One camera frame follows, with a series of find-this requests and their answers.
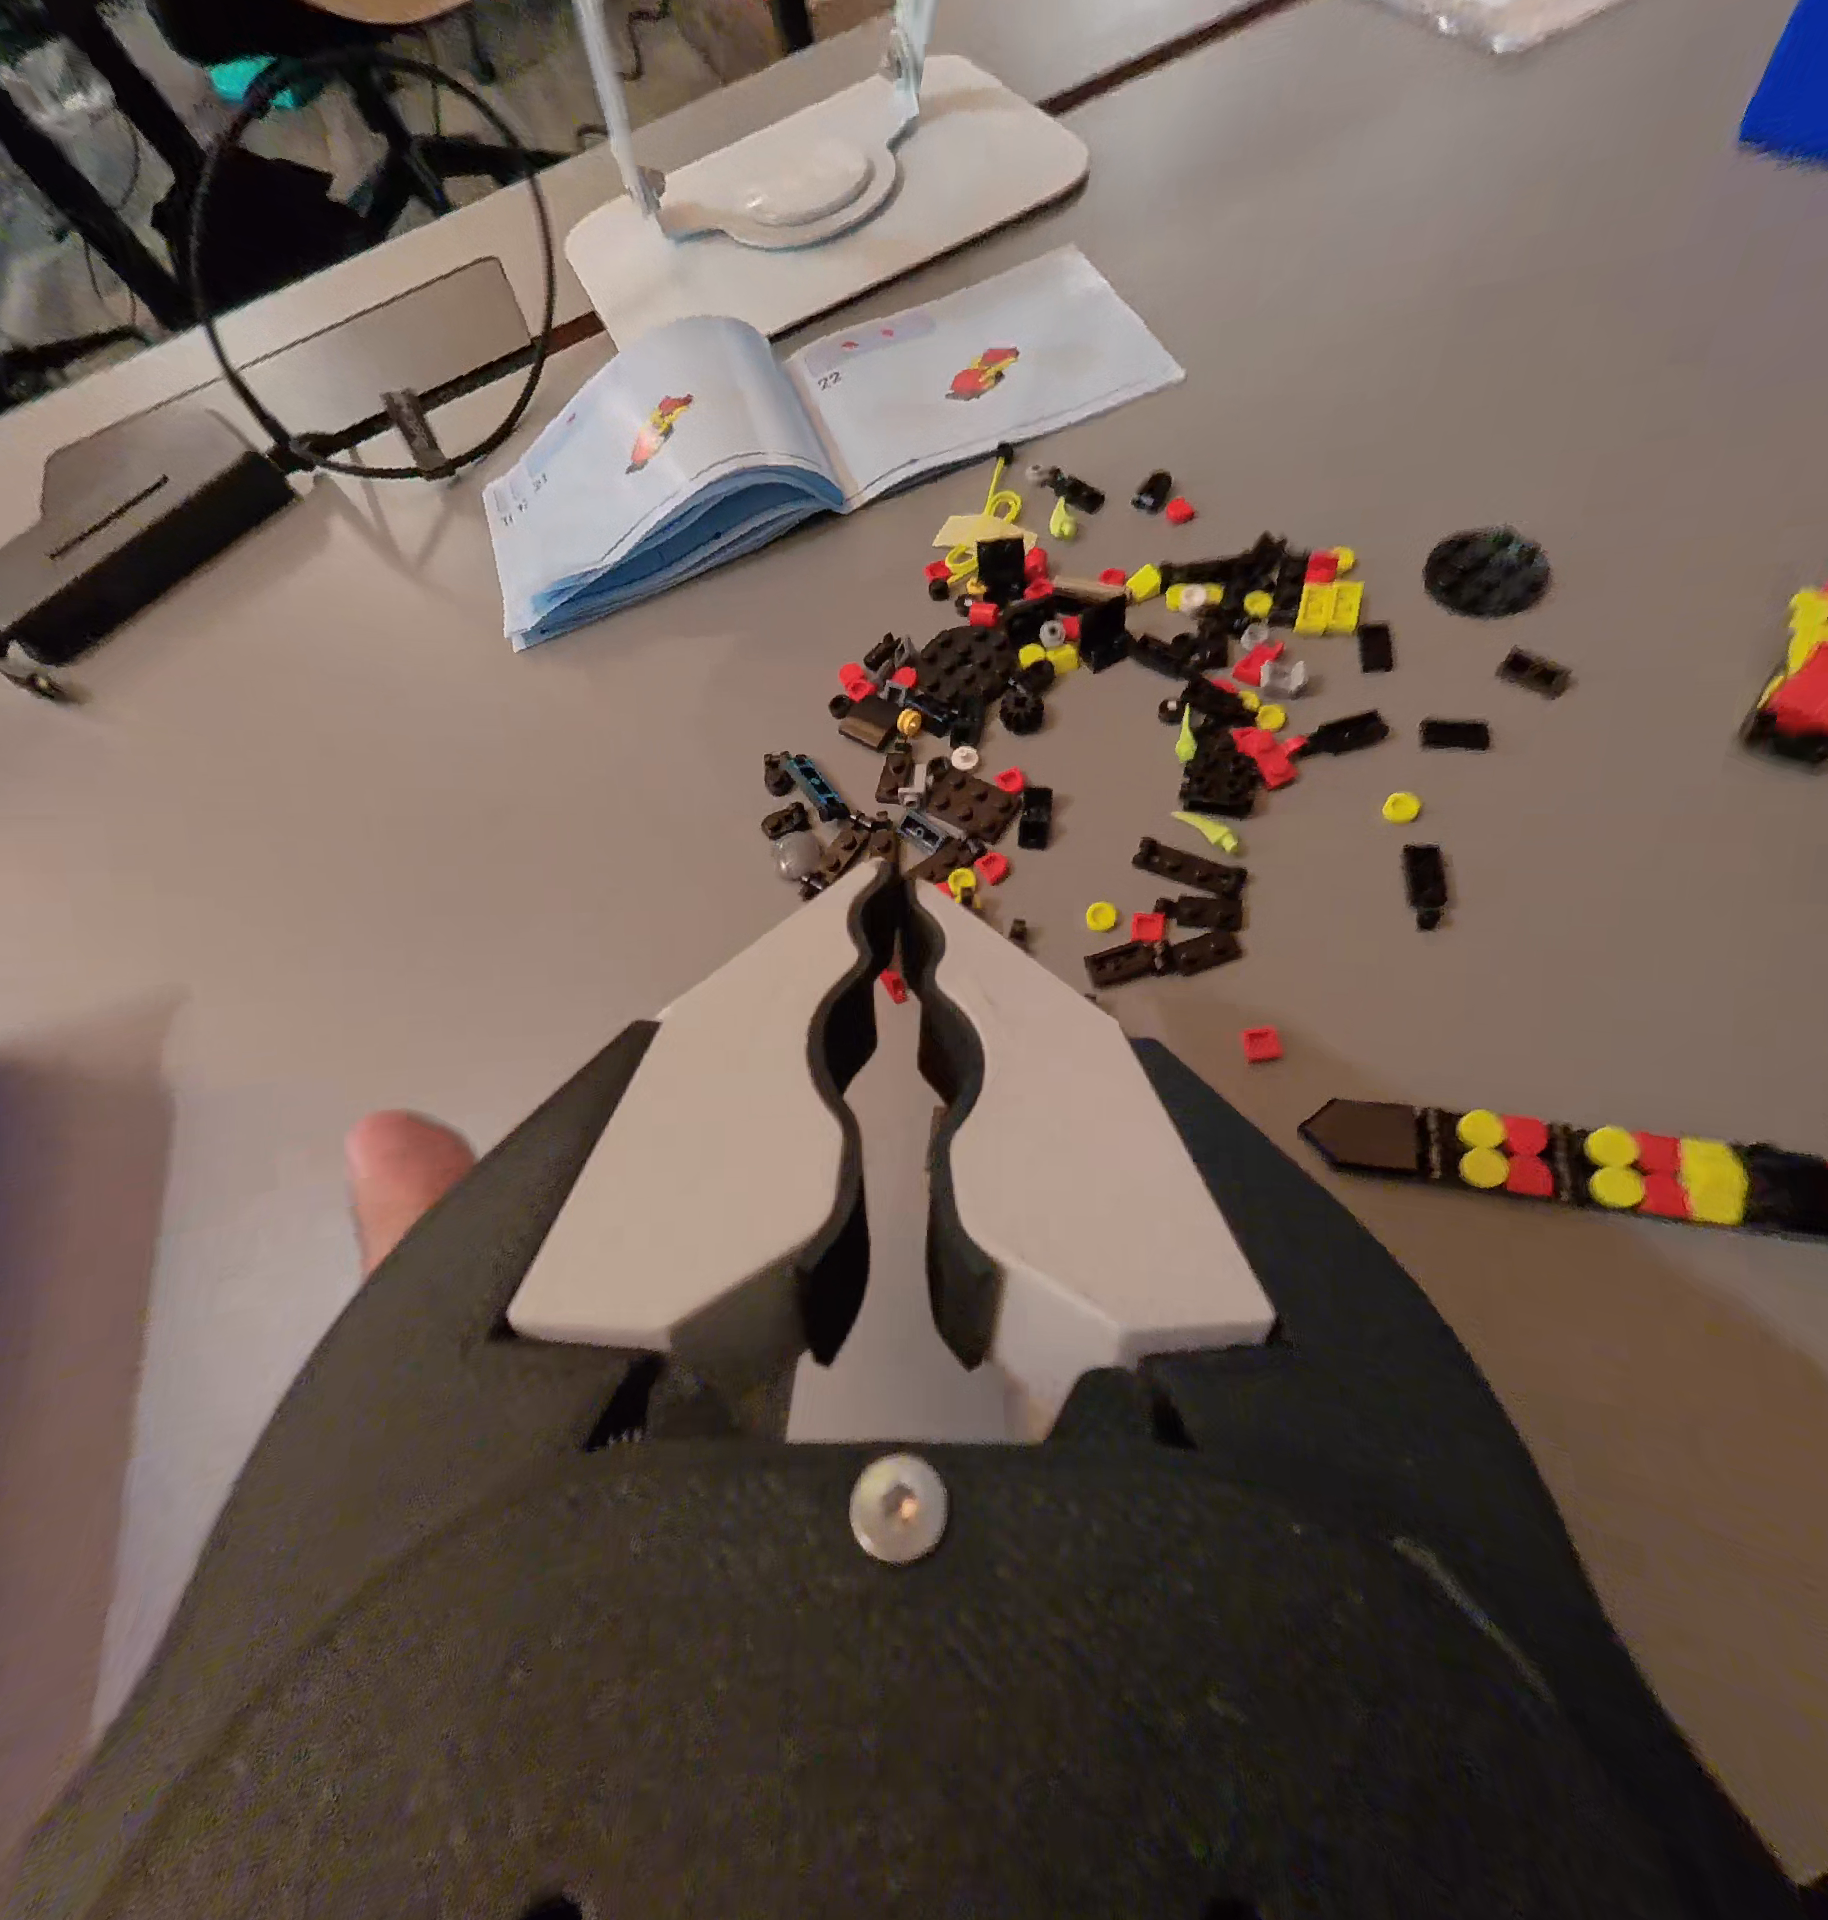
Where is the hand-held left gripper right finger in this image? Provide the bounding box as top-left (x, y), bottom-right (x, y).
top-left (897, 878), bottom-right (1281, 1446)

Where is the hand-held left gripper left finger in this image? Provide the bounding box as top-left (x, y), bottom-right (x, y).
top-left (508, 858), bottom-right (891, 1446)

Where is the pile of lego pieces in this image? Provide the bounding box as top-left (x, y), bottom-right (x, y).
top-left (763, 440), bottom-right (1426, 996)

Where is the yellow red lego car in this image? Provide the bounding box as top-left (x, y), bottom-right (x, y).
top-left (1741, 563), bottom-right (1828, 768)

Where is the long black red yellow lego build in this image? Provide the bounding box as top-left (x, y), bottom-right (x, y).
top-left (1296, 1096), bottom-right (1828, 1247)

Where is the black round lego plate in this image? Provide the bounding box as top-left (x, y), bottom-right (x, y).
top-left (1424, 523), bottom-right (1549, 618)

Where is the open lego instruction booklet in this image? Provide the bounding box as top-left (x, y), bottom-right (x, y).
top-left (481, 245), bottom-right (1186, 653)

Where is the person's left hand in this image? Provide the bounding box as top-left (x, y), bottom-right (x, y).
top-left (346, 1109), bottom-right (481, 1277)

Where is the black flat device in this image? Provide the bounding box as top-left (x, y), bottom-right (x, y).
top-left (0, 408), bottom-right (296, 667)

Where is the white stand base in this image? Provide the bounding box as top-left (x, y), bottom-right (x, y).
top-left (568, 0), bottom-right (1091, 339)

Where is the clear plastic bag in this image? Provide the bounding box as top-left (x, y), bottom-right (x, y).
top-left (1371, 0), bottom-right (1628, 52)

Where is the blue plastic bin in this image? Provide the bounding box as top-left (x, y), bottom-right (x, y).
top-left (1741, 0), bottom-right (1828, 167)

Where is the grey desk cable flap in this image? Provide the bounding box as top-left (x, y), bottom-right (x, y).
top-left (204, 260), bottom-right (534, 452)

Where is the black cable loop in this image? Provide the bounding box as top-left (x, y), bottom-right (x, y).
top-left (192, 46), bottom-right (561, 483)

